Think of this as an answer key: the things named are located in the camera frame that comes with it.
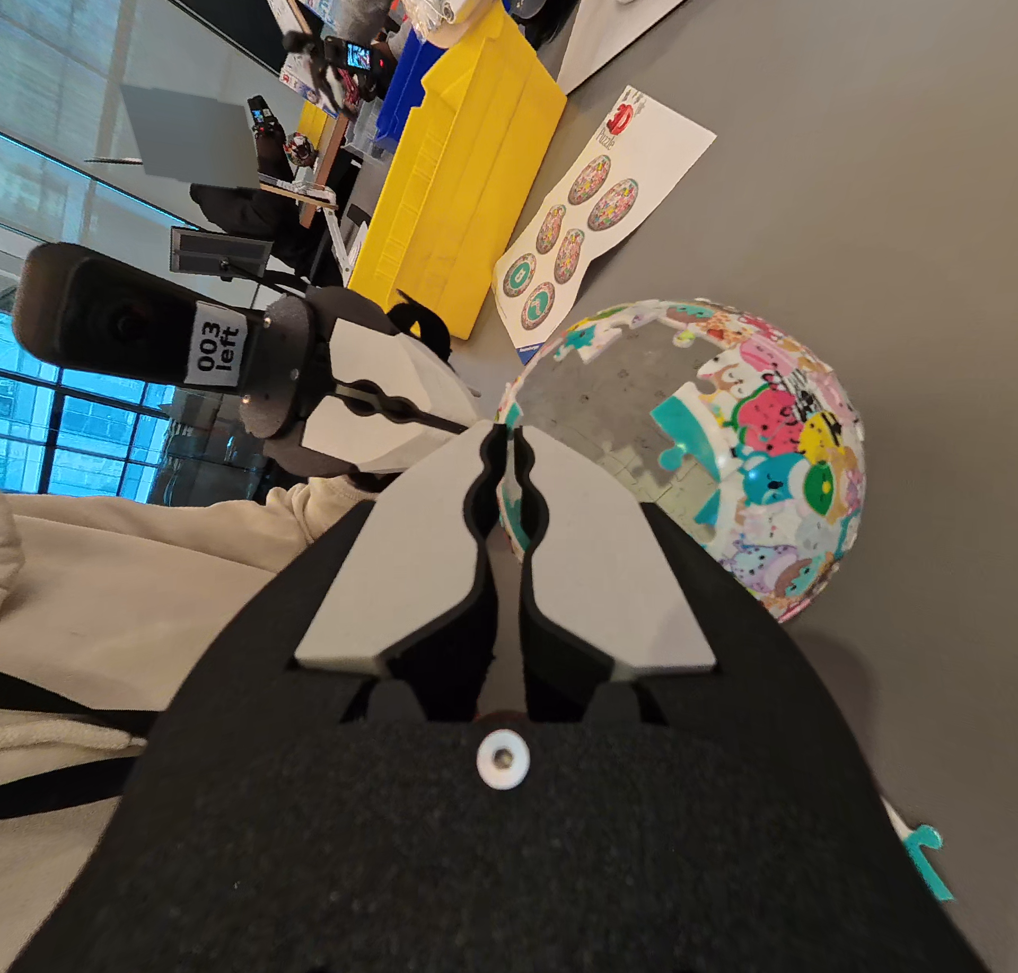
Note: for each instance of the yellow plastic bin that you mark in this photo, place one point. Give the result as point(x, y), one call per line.
point(453, 170)

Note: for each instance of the another person's forearm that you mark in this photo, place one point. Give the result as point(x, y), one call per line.
point(370, 3)

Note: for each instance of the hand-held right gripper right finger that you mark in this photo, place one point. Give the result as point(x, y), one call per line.
point(612, 583)

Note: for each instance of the blue plastic bin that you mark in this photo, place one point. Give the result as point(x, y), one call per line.
point(398, 106)

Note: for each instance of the person's cream hoodie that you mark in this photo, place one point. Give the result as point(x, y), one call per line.
point(79, 639)

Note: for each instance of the teal puzzle piece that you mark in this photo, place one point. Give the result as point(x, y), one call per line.
point(922, 854)

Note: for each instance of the colourful puzzle ball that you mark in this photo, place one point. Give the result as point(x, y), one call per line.
point(716, 472)

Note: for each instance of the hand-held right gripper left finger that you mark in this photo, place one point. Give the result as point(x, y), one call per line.
point(398, 583)

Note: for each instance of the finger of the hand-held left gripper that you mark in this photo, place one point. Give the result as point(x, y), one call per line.
point(358, 440)
point(398, 368)

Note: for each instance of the person's left forearm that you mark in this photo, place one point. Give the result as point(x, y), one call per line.
point(159, 535)

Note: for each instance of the paper instruction sheet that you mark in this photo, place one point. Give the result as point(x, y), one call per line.
point(620, 193)

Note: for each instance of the large window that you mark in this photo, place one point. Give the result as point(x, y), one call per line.
point(79, 432)

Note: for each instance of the black flat panel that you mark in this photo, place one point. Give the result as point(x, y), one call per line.
point(223, 251)

